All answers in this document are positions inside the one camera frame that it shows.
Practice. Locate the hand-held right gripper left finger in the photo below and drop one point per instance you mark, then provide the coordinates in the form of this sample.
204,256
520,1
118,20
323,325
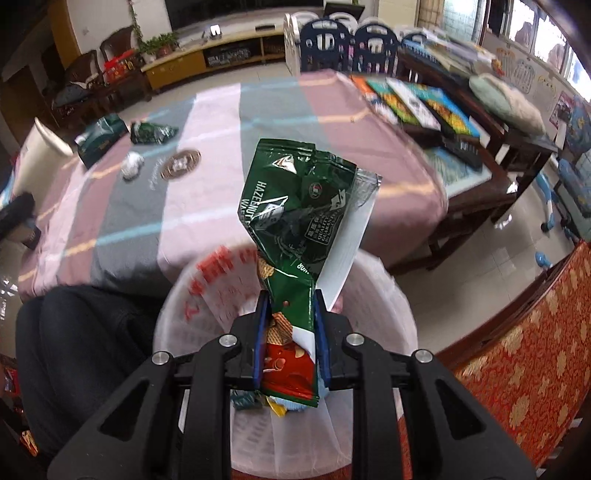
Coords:
262,341

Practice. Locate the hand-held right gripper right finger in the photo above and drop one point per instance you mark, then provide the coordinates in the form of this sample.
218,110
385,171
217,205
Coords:
322,341

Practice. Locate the white bag-lined trash bin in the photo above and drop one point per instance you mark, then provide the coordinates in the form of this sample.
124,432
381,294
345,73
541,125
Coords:
378,314

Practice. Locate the yellow snack wrapper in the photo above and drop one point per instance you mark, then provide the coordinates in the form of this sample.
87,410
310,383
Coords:
276,408

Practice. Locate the green wafer snack wrapper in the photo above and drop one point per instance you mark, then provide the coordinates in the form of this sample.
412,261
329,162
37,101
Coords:
295,207

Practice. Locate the teal snack wrapper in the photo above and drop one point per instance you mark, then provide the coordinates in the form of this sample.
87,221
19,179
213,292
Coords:
244,399

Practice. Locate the light blue crumpled tissue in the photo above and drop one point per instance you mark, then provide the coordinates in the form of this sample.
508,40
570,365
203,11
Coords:
296,408

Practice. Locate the dark green snack bag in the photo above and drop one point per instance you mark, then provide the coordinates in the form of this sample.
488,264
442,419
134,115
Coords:
152,133
99,138

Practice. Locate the white crumpled tissue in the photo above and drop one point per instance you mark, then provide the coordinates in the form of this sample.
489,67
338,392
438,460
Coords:
131,165

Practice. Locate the dark wooden armchair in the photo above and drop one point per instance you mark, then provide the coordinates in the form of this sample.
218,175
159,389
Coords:
78,99
131,90

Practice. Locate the person's dark trouser legs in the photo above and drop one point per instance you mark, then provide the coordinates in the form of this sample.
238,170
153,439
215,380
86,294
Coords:
83,350

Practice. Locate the red gift box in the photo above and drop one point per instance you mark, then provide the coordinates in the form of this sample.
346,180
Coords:
121,67

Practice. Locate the striped cloth covered table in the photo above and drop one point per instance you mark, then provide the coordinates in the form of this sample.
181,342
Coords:
207,138

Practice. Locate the dark wooden coffee table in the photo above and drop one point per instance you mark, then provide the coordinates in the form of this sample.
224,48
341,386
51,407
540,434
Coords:
461,184

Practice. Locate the yellow TV cabinet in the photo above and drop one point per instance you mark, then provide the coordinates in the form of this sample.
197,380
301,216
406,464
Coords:
175,69

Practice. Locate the potted green plant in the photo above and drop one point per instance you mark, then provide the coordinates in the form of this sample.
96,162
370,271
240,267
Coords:
159,45

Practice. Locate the black remote control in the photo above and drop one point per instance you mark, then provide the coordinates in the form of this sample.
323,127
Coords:
461,152

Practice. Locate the small blue floor toy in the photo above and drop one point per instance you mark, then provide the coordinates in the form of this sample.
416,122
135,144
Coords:
543,260

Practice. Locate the white cover picture book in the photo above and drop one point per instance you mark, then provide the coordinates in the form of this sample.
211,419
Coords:
413,104

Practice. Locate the orange cover picture book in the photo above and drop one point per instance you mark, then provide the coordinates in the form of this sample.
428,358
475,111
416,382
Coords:
364,87

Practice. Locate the blue orange picture book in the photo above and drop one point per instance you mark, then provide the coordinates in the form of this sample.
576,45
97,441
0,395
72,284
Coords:
450,113

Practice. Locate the dark wooden side table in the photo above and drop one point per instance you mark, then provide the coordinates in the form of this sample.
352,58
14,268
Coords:
521,147

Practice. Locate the black television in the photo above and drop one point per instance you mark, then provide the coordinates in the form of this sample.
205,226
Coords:
231,11

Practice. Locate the grey green pillow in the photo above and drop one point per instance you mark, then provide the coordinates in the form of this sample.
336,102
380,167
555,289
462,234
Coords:
503,104

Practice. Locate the blue children's swivel chair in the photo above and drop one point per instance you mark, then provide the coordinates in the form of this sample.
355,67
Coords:
577,180

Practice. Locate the dark blue play fence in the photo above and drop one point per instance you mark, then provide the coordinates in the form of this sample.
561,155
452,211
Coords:
369,41

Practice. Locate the stack of books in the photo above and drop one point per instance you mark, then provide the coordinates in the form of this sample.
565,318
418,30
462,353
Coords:
452,50

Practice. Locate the wall poster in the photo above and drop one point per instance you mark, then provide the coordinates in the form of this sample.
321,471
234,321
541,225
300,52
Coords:
563,110

